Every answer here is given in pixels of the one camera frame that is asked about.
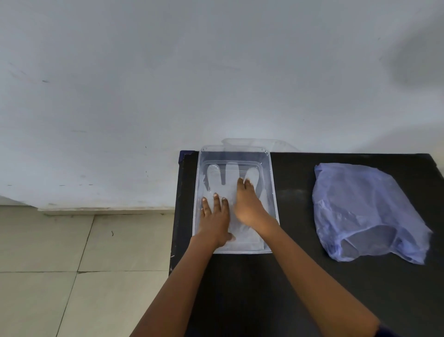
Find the person's right hand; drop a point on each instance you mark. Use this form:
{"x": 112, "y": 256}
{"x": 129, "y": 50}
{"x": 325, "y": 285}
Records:
{"x": 250, "y": 208}

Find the person's left hand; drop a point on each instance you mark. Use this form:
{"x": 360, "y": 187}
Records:
{"x": 215, "y": 224}

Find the person's left middle finger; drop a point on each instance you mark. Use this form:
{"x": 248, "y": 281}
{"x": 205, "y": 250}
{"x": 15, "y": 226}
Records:
{"x": 225, "y": 205}

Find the person's left little finger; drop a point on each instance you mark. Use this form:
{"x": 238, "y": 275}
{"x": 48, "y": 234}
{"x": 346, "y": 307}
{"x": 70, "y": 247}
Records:
{"x": 206, "y": 206}

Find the person's left thumb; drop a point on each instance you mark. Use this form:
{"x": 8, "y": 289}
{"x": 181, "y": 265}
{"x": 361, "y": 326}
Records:
{"x": 230, "y": 237}

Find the person's right fingers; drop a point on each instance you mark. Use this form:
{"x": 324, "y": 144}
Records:
{"x": 244, "y": 185}

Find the transparent plastic glove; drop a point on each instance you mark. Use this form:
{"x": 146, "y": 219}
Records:
{"x": 222, "y": 178}

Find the person's left forearm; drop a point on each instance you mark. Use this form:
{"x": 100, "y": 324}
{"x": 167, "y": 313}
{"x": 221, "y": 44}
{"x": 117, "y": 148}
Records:
{"x": 177, "y": 288}

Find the person's right forearm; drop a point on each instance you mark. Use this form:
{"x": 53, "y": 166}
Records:
{"x": 312, "y": 281}

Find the clear plastic container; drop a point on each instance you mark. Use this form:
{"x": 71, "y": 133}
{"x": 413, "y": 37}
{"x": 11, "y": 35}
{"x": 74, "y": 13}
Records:
{"x": 272, "y": 194}

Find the clear plastic container lid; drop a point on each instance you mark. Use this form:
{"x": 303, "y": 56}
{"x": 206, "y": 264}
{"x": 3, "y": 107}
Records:
{"x": 263, "y": 144}

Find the blue plastic bag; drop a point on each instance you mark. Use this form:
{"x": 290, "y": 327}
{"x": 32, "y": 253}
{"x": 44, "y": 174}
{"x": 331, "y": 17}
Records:
{"x": 364, "y": 208}

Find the dark blue sleeve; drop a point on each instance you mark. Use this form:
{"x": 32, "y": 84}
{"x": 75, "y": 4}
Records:
{"x": 384, "y": 331}

